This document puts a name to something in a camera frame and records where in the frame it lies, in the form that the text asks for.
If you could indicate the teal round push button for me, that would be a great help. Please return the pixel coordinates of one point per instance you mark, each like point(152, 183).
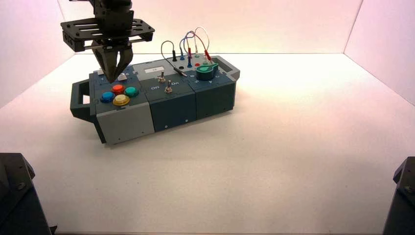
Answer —
point(131, 91)

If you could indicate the yellow round push button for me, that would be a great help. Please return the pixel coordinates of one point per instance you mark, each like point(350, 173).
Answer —
point(121, 99)

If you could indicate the white label plate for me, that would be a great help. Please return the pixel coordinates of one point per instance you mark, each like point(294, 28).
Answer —
point(154, 69)

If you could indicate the large white slider cap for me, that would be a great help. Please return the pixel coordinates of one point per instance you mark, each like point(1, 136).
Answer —
point(123, 77)

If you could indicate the grey blue modular control box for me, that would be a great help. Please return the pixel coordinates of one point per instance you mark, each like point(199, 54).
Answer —
point(172, 107)

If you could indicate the metal toggle switch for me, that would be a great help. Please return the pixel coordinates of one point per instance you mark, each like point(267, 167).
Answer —
point(161, 77)
point(168, 88)

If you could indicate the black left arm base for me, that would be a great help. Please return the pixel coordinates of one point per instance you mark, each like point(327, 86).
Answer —
point(16, 201)

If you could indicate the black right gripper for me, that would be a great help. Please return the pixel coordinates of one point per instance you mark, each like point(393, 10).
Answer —
point(113, 22)

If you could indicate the green rotary knob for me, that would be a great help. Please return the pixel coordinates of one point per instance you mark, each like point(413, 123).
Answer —
point(206, 72)

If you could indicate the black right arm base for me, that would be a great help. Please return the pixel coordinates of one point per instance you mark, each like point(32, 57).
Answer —
point(403, 201)

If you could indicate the blue round push button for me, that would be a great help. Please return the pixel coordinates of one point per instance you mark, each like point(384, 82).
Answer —
point(107, 96)

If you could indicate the red round push button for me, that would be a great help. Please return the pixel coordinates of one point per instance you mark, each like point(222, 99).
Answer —
point(118, 89)

